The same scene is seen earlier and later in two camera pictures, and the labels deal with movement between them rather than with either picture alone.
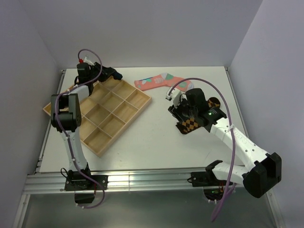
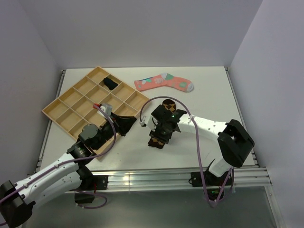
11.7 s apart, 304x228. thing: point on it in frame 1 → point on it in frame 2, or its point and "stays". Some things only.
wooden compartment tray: (112, 106) stays
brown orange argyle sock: (190, 124) → (156, 143)
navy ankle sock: (117, 76) → (109, 83)
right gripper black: (175, 112) → (156, 134)
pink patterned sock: (165, 80) stays
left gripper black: (105, 73) → (124, 123)
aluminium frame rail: (57, 183) stays
